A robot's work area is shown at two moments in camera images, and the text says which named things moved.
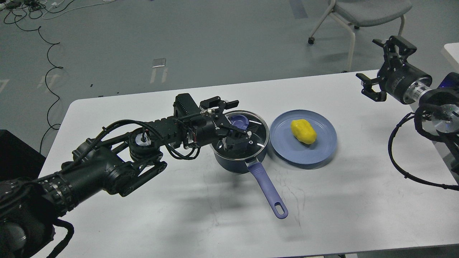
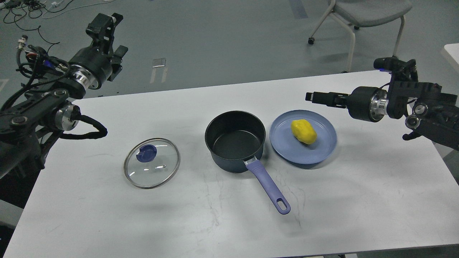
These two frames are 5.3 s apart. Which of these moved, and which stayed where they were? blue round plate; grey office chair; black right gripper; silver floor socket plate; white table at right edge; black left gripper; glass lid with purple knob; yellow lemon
Moved: black left gripper; glass lid with purple knob; black right gripper
Stayed: blue round plate; silver floor socket plate; grey office chair; white table at right edge; yellow lemon
